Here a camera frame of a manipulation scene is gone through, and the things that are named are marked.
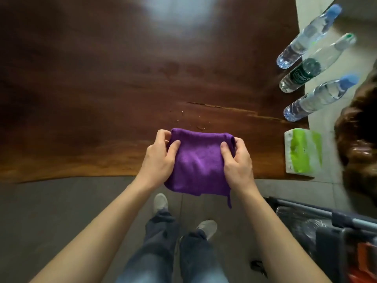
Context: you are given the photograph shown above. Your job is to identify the person's right hand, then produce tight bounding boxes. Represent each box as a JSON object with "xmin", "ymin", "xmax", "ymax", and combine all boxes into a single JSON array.
[{"xmin": 220, "ymin": 137, "xmax": 256, "ymax": 196}]

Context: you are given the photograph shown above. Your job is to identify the person's left hand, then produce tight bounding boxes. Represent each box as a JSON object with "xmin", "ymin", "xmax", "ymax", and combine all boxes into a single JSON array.
[{"xmin": 135, "ymin": 130, "xmax": 181, "ymax": 189}]

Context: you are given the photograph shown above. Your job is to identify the purple cloth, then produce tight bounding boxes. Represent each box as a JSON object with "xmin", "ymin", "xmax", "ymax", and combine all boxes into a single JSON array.
[{"xmin": 163, "ymin": 128, "xmax": 238, "ymax": 209}]

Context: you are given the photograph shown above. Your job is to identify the person's left forearm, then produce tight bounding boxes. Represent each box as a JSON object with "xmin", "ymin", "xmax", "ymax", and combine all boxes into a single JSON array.
[{"xmin": 29, "ymin": 176, "xmax": 152, "ymax": 283}]

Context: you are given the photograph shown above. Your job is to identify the person's right forearm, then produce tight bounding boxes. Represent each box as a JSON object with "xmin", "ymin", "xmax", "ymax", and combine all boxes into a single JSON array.
[{"xmin": 233, "ymin": 186, "xmax": 333, "ymax": 283}]

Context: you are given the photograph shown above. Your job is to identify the person's left grey shoe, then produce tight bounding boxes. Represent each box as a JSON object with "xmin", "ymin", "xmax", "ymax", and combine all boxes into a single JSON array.
[{"xmin": 153, "ymin": 193, "xmax": 169, "ymax": 216}]

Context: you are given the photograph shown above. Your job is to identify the person's grey shoe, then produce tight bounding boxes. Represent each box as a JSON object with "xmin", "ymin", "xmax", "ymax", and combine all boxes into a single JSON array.
[
  {"xmin": 196, "ymin": 220, "xmax": 218, "ymax": 241},
  {"xmin": 153, "ymin": 193, "xmax": 169, "ymax": 216}
]

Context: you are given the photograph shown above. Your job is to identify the person's right grey shoe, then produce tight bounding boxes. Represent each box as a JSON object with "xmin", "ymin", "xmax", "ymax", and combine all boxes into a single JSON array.
[{"xmin": 196, "ymin": 220, "xmax": 218, "ymax": 241}]

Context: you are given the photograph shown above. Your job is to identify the green white tissue pack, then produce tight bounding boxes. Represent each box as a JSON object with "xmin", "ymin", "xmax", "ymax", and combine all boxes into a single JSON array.
[{"xmin": 284, "ymin": 128, "xmax": 323, "ymax": 177}]

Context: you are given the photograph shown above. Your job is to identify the blue cap water bottle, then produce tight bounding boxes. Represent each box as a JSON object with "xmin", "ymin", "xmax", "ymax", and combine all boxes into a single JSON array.
[
  {"xmin": 283, "ymin": 74, "xmax": 361, "ymax": 122},
  {"xmin": 276, "ymin": 4, "xmax": 343, "ymax": 70}
]

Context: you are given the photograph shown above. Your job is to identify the blue jeans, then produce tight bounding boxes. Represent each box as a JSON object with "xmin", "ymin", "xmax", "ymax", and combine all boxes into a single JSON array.
[{"xmin": 116, "ymin": 210, "xmax": 229, "ymax": 283}]

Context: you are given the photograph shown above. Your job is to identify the clear plastic bag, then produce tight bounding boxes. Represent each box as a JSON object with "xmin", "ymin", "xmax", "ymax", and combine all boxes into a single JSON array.
[{"xmin": 276, "ymin": 206, "xmax": 335, "ymax": 264}]

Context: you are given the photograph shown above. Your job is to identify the green label water bottle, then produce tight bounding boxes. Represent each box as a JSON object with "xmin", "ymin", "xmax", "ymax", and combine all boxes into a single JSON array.
[{"xmin": 279, "ymin": 33, "xmax": 357, "ymax": 94}]

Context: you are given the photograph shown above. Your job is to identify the grey metal cart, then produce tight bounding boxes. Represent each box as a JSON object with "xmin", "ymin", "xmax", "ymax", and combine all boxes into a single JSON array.
[{"xmin": 264, "ymin": 197, "xmax": 377, "ymax": 283}]

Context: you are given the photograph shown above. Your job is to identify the orange item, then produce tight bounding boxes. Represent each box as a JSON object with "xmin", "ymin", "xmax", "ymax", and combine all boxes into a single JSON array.
[{"xmin": 347, "ymin": 241, "xmax": 377, "ymax": 283}]

